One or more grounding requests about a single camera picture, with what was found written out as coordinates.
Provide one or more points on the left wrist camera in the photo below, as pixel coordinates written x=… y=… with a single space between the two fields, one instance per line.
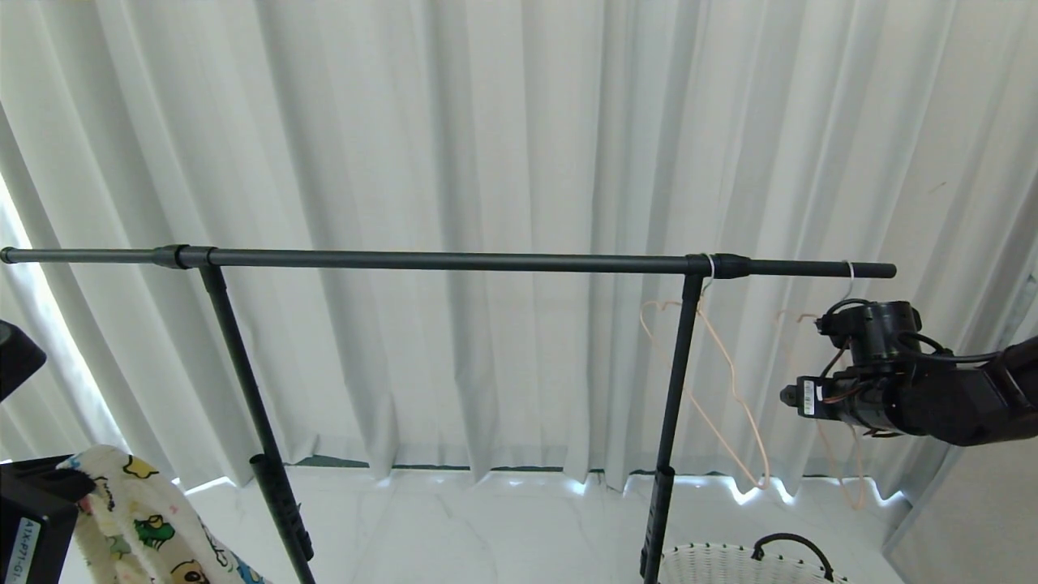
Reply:
x=32 y=503

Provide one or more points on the cream printed shirt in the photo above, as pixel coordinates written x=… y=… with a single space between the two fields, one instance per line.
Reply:
x=154 y=527

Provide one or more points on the pink clothes hanger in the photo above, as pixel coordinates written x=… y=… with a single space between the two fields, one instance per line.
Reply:
x=734 y=385
x=851 y=276

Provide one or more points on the white laundry basket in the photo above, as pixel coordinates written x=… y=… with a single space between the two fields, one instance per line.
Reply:
x=722 y=568

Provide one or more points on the black clothes rack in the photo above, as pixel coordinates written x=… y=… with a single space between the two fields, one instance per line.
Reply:
x=446 y=260

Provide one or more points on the white curtain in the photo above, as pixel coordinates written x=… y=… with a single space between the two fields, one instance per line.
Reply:
x=486 y=122

